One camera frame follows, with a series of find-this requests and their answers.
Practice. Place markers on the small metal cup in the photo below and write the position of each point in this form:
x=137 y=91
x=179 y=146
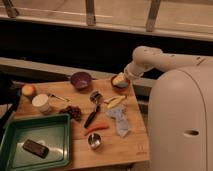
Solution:
x=94 y=141

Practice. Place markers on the purple bowl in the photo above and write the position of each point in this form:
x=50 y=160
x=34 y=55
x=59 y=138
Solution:
x=81 y=80

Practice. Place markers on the white cup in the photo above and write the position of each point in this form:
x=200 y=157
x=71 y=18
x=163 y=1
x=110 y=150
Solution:
x=41 y=102

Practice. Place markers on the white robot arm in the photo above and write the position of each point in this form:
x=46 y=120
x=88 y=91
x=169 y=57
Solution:
x=180 y=109

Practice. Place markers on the black object at left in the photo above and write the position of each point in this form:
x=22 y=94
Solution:
x=9 y=94

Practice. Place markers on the bunch of dark grapes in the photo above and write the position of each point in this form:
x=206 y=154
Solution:
x=74 y=112

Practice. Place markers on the wooden cutting board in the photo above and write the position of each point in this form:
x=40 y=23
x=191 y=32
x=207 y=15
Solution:
x=114 y=150

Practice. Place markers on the red bowl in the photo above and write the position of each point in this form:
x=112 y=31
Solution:
x=120 y=88

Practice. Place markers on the green plastic tray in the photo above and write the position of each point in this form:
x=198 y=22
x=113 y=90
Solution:
x=52 y=132

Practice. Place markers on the dark brown rectangular block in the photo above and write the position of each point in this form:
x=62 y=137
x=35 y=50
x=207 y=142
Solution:
x=35 y=148

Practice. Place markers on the red yellow apple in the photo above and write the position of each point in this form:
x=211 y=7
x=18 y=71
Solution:
x=29 y=90

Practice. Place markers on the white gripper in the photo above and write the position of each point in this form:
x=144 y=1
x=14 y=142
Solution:
x=131 y=72

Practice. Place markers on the small metal spoon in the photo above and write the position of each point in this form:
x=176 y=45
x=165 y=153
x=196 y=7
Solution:
x=58 y=97

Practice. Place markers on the yellow banana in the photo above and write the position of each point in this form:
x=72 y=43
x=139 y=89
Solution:
x=114 y=101

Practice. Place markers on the orange carrot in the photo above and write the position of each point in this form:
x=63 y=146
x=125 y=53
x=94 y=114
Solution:
x=96 y=127

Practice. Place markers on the yellow sponge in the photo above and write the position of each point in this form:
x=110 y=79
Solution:
x=119 y=80

